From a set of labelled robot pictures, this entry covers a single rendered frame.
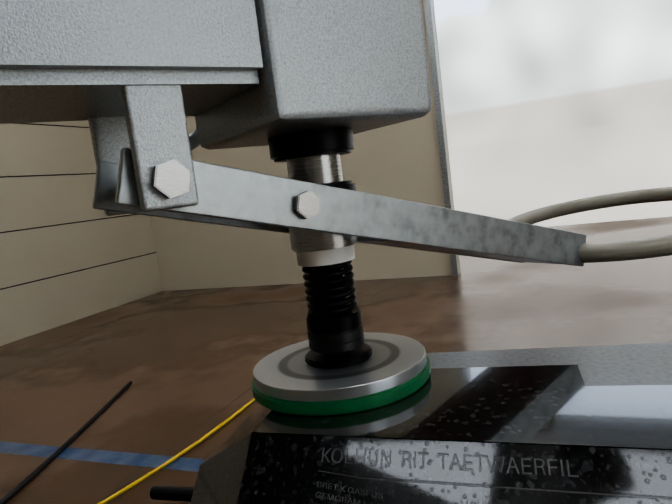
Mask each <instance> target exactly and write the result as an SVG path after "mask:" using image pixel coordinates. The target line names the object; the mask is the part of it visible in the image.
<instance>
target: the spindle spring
mask: <svg viewBox="0 0 672 504"><path fill-rule="evenodd" d="M351 262H352V260H350V261H347V262H343V263H338V264H332V265H325V266H318V267H303V268H302V272H304V273H305V274H304V275H303V279H304V280H306V281H305V282H304V286H305V287H307V288H306V289H305V293H306V294H308V295H307V296H306V300H307V301H309V302H308V303H307V307H308V308H309V310H308V311H307V312H308V315H310V316H314V317H325V316H332V315H337V314H341V313H345V312H348V311H350V310H352V309H353V308H355V307H356V306H357V301H356V300H355V299H356V296H357V295H356V294H355V290H356V288H355V286H353V285H354V283H355V281H354V279H353V277H354V273H353V272H352V269H353V266H352V265H351V264H350V263H351ZM340 268H344V269H341V270H338V271H334V272H329V273H323V274H315V275H314V274H313V273H319V272H326V271H331V270H336V269H340ZM341 275H345V276H342V277H339V278H335V279H331V280H325V281H317V282H315V281H314V280H321V279H328V278H333V277H337V276H341ZM344 282H347V283H344ZM341 283H344V284H342V285H339V286H334V287H330V288H323V289H315V288H318V287H327V286H332V285H337V284H341ZM345 289H348V290H345ZM342 290H345V291H343V292H340V293H336V294H331V295H325V296H316V295H320V294H328V293H334V292H338V291H342ZM347 296H349V297H347ZM344 297H346V298H345V299H342V300H339V301H335V302H330V303H321V304H317V302H326V301H332V300H337V299H341V298H344ZM348 303H350V304H348ZM342 305H346V306H343V307H340V308H336V309H331V310H323V311H318V309H328V308H334V307H339V306H342Z"/></svg>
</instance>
